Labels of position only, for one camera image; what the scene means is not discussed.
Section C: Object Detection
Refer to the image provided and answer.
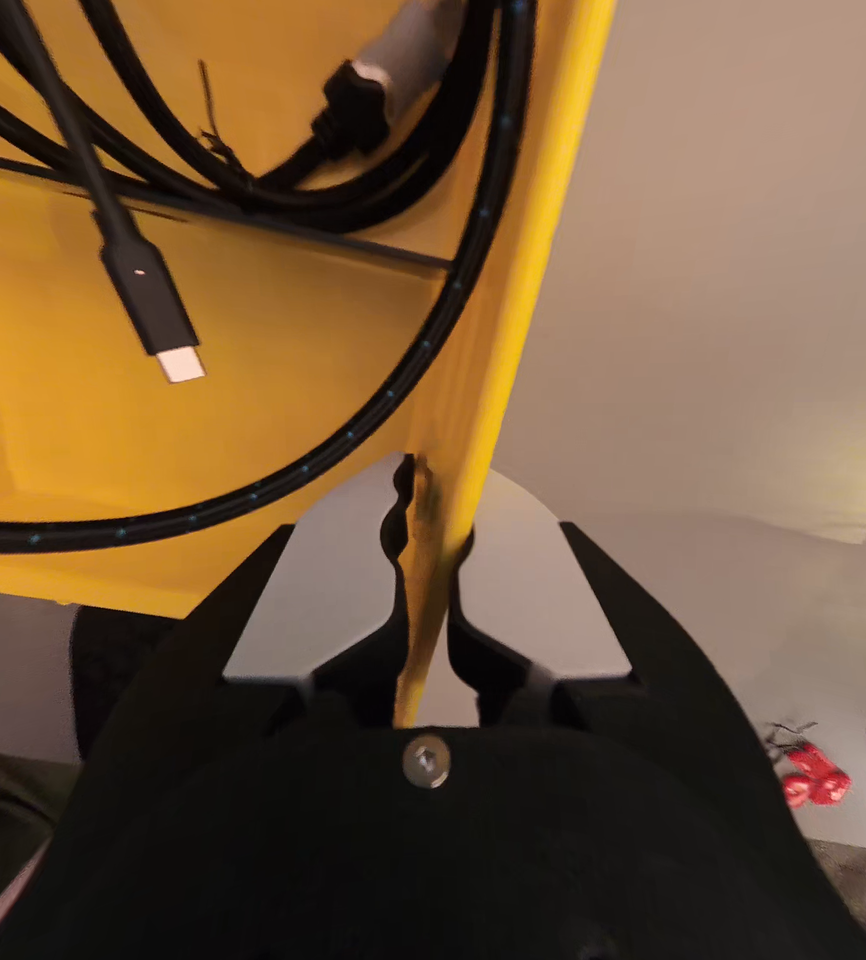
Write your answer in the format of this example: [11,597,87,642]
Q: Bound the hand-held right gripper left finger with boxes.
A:
[221,452,414,699]

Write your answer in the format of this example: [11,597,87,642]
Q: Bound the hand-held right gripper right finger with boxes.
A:
[446,468,635,699]

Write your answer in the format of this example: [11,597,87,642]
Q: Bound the yellow plastic bin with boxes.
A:
[0,0,617,729]

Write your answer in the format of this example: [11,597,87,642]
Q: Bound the black usb-c cable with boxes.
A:
[0,0,449,385]

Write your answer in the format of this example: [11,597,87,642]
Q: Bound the black mesh pad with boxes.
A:
[69,606,194,759]

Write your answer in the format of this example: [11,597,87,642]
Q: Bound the small red plastic pieces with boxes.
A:
[780,741,851,809]

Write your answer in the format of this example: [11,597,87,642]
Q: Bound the black bin divider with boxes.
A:
[0,146,455,271]

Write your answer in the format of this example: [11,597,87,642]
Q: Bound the black twist tie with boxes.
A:
[196,58,255,192]

